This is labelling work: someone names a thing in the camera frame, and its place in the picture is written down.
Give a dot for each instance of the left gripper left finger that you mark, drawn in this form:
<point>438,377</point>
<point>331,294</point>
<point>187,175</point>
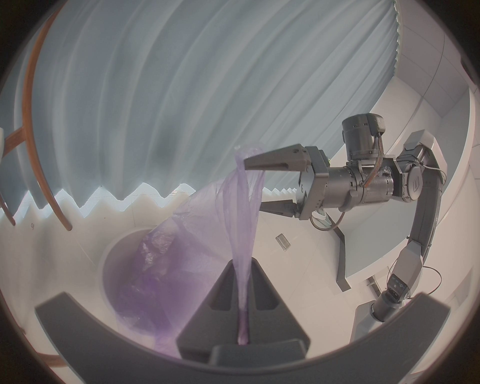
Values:
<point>210,322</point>

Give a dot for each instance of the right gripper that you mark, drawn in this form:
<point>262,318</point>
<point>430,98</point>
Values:
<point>345,187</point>

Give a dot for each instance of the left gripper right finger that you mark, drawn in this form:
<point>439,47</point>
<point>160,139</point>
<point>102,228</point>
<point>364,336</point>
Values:
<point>277,322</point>

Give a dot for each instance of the purple plastic bag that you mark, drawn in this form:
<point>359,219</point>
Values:
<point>187,243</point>

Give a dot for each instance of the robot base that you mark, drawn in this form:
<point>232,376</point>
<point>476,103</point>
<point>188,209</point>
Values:
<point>362,322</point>

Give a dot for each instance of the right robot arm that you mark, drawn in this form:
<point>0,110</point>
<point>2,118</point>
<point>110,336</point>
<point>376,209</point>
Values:
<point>427,202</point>

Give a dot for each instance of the white trash bin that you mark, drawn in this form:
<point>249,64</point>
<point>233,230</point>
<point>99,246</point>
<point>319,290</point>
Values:
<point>108,262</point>

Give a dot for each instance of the pale blue curtain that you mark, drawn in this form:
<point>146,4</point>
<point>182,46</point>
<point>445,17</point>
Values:
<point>187,93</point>

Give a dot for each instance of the white cushioned wooden chair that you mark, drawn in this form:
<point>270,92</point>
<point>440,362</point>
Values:
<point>27,112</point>

